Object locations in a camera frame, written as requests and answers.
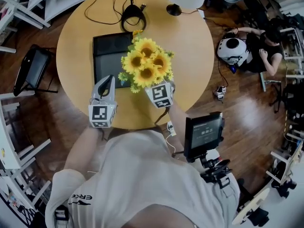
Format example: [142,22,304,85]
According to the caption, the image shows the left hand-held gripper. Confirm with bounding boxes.
[88,76,118,129]

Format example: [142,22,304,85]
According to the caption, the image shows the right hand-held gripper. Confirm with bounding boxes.
[144,80,176,110]

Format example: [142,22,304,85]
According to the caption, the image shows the yellow sunflower potted flower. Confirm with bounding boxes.
[118,29,175,94]

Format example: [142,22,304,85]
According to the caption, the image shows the person's right forearm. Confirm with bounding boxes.
[166,104,189,153]

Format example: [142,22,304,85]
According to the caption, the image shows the person's left forearm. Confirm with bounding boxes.
[63,126,105,174]

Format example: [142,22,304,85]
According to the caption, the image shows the white power adapter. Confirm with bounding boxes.
[166,121,178,136]

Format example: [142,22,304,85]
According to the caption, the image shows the black monitor screen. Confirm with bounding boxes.
[183,111,226,163]

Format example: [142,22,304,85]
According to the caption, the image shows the small black and white device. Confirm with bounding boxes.
[213,85,228,101]

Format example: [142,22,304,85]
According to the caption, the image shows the black folding chair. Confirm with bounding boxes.
[12,45,59,97]

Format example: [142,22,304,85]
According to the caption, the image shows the black round lamp base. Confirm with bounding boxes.
[166,3,182,17]

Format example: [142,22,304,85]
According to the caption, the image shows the person's white shirt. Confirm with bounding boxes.
[44,129,241,228]

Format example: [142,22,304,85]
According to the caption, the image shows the white storage rack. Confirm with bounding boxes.
[0,93,52,212]

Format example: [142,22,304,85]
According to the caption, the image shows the black office chair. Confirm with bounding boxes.
[270,82,304,114]

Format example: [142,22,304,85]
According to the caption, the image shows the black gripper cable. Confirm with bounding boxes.
[153,105,171,126]

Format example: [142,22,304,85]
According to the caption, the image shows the black ring lamp stand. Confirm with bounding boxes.
[122,0,147,32]

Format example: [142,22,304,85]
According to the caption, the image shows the black cable with plug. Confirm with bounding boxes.
[84,0,147,25]

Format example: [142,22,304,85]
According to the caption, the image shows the black monitor mount clamp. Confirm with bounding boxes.
[199,154,234,190]

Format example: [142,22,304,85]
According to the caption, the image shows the white shelf frame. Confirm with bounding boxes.
[0,0,102,30]

